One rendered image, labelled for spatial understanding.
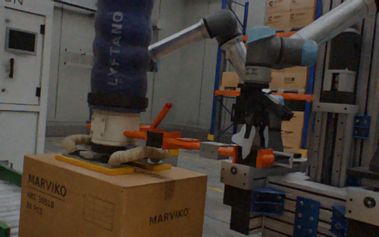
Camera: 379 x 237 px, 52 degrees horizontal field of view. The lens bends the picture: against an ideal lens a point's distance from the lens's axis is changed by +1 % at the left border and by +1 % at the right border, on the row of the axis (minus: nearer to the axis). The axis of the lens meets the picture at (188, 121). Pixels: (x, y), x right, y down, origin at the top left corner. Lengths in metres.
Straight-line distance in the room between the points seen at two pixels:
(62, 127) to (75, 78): 1.39
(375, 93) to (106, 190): 1.03
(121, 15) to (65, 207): 0.68
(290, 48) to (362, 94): 0.58
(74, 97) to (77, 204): 9.79
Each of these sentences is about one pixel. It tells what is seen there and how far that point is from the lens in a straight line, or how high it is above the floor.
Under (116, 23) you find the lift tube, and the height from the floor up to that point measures 1.46.
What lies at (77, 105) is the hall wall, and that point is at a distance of 11.16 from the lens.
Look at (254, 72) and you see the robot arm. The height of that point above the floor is 1.31.
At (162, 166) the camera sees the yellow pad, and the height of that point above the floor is 0.96.
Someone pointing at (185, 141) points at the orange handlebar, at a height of 1.09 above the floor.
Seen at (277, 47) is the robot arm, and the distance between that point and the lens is 1.09.
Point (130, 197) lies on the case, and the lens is 1.17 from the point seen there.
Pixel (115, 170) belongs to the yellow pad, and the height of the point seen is 0.97.
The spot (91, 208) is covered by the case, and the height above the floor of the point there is 0.85.
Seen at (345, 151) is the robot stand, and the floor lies 1.08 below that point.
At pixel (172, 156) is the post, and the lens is 1.96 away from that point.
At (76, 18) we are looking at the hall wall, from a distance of 11.23.
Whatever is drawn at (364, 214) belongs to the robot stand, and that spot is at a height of 0.93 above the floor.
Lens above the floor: 1.21
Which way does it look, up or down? 3 degrees down
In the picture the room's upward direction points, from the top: 5 degrees clockwise
